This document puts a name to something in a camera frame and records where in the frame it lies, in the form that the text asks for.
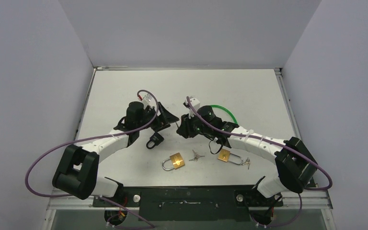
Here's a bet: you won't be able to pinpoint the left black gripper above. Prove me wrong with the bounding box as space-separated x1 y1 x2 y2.
137 103 179 132

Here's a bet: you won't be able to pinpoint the silver key pair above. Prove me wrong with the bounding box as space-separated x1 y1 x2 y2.
190 150 205 161

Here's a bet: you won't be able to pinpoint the keys beside long padlock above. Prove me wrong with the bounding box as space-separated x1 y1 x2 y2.
242 158 251 169

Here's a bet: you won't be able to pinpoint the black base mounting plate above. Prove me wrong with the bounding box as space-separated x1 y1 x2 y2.
110 185 283 222

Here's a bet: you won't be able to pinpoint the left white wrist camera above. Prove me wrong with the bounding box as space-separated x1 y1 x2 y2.
137 91 157 107

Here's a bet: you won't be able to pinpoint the long-shackle brass padlock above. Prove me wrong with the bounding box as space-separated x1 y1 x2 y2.
218 149 244 165

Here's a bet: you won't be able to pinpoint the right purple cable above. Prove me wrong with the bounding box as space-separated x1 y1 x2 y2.
186 96 333 191

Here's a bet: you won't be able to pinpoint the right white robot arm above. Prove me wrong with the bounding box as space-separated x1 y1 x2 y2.
176 105 317 206

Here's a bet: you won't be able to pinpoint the black padlock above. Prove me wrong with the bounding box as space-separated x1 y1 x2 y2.
146 132 164 150

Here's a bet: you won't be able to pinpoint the green cable lock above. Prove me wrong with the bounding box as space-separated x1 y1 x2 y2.
211 104 238 124

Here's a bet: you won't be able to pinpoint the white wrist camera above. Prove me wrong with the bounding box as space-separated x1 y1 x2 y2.
184 96 200 117
137 91 157 107

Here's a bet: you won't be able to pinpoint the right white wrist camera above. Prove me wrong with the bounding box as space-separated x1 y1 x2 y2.
184 96 200 117

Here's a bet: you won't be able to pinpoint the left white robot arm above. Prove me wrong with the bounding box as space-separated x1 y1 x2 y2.
52 102 179 207

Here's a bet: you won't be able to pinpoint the short brass padlock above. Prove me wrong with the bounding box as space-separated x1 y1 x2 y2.
161 152 185 171

